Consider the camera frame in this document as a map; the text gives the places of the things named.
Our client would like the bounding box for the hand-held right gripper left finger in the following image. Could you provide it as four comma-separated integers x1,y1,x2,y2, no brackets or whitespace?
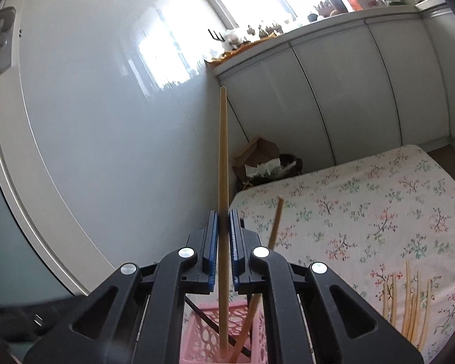
23,210,217,364

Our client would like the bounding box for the silver door handle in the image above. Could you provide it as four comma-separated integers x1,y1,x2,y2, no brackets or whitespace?
0,7,17,75

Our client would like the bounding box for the light wooden chopstick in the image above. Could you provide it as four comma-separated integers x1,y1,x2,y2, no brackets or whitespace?
231,196,284,363
217,86,230,360

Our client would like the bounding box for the row of small figurines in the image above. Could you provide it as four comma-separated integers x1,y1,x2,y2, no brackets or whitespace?
224,23,289,52

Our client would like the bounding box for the white framed glass door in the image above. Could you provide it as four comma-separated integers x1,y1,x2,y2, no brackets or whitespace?
0,0,91,349

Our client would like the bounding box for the pink plastic basket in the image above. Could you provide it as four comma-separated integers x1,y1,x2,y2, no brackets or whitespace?
179,299,268,364

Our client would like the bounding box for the white built-in cabinet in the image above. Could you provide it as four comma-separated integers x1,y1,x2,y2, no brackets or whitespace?
211,0,455,194

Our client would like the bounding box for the bunch of wooden chopsticks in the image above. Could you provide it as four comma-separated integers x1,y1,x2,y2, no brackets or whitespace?
382,260,433,351

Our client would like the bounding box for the dark waste bin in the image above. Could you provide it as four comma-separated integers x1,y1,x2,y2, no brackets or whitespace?
278,153,304,177

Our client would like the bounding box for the dark pot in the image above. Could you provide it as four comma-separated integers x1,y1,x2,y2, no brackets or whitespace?
323,0,349,18

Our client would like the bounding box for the floral bed sheet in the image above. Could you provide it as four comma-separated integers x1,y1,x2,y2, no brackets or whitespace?
229,144,455,364

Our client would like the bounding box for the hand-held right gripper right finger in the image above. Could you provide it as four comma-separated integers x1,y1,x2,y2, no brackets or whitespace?
229,208,425,364

